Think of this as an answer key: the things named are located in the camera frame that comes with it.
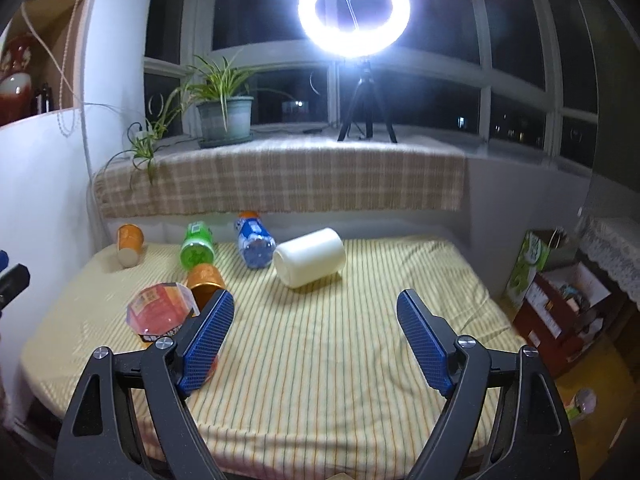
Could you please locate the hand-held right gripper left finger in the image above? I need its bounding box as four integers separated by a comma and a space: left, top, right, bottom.
59, 290, 236, 480

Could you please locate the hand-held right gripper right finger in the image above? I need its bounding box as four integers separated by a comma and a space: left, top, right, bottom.
396, 288, 581, 480

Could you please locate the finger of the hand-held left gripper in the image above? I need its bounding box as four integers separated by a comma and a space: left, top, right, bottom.
0, 249, 31, 312

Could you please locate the white cup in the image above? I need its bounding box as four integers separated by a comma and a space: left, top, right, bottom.
273, 227, 347, 289

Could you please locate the red faceted clear cup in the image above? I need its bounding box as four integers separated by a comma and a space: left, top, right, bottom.
127, 283, 221, 382

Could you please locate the orange metal cup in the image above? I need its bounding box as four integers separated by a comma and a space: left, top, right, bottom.
186, 263, 227, 312

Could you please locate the orange paper cup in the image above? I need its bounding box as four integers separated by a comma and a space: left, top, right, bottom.
117, 224, 146, 268

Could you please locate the green plastic bottle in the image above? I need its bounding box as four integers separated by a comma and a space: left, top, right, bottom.
179, 220, 216, 266

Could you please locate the yellow striped sheet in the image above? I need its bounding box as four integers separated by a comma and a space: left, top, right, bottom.
20, 236, 532, 467

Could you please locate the blue plastic bottle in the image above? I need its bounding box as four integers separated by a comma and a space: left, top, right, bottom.
235, 211, 277, 270

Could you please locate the red cardboard box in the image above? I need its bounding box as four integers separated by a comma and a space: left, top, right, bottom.
514, 259, 628, 377

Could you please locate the green carton box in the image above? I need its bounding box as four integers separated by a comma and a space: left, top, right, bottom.
504, 230, 552, 309

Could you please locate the small pink object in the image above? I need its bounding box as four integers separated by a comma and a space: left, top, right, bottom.
574, 388, 599, 419

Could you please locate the dark bottle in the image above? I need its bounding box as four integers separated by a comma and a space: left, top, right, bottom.
32, 82, 54, 116

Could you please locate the red vase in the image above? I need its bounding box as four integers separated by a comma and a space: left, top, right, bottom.
0, 34, 37, 127

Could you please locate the plaid cloth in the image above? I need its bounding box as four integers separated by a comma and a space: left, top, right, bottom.
92, 136, 469, 219

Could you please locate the white lace cloth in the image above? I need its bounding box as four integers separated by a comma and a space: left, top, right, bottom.
579, 215, 640, 307

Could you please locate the potted spider plant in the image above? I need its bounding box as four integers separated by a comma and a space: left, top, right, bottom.
106, 51, 302, 189

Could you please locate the black tripod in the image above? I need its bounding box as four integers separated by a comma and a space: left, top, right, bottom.
337, 57, 399, 144

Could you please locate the wooden shelf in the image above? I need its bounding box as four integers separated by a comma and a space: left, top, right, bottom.
0, 0, 97, 127

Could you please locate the white cord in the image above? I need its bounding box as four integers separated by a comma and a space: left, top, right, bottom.
21, 0, 97, 137

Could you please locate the ring light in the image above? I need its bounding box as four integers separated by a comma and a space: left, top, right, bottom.
298, 0, 412, 60

